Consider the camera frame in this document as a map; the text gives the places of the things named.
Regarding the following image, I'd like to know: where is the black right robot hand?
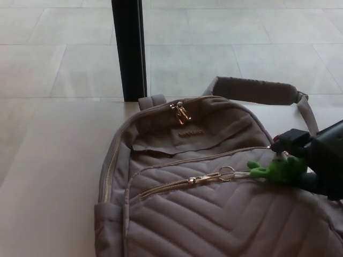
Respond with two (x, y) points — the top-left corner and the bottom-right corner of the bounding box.
(270, 120), (343, 201)

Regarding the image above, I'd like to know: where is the green plush keychain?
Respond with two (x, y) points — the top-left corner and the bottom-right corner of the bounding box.
(219, 156), (308, 186)

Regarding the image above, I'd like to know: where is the grey quilted backpack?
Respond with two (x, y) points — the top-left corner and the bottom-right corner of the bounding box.
(93, 76), (343, 257)

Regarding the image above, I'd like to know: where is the black vertical post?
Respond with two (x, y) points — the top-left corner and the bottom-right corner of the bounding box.
(111, 0), (148, 103)

